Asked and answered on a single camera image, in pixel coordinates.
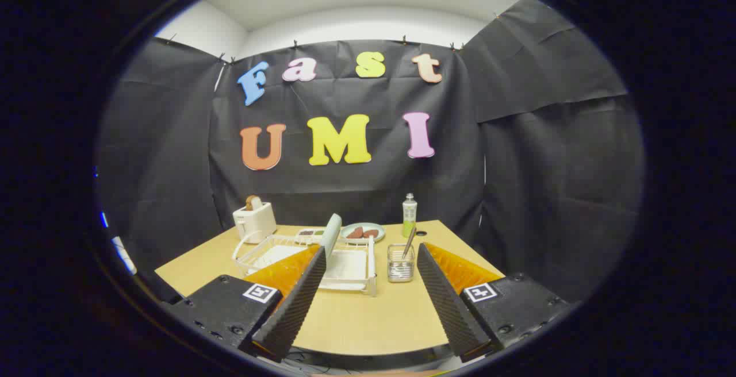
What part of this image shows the white drain tray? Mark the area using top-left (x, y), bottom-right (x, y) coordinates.
top-left (253, 245), bottom-right (369, 291)

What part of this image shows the green plate with food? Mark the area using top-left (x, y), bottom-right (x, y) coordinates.
top-left (339, 222), bottom-right (386, 244)

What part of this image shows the white wire dish rack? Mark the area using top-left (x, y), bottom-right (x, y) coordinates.
top-left (232, 229), bottom-right (378, 297)

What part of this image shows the white device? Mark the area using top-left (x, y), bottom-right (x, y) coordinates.
top-left (112, 236), bottom-right (137, 275)

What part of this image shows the metal wire basket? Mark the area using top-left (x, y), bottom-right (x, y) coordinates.
top-left (387, 244), bottom-right (416, 283)

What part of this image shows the green and white bottle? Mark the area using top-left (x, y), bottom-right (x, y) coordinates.
top-left (402, 193), bottom-right (417, 238)

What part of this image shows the pale green plate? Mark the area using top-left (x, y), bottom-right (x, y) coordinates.
top-left (320, 214), bottom-right (343, 258)

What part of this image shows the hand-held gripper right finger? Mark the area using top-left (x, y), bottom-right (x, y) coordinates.
top-left (416, 242), bottom-right (578, 363)

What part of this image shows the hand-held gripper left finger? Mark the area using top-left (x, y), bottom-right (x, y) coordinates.
top-left (164, 244), bottom-right (328, 363)

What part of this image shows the white toaster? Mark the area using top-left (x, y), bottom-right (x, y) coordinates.
top-left (233, 202), bottom-right (278, 244)

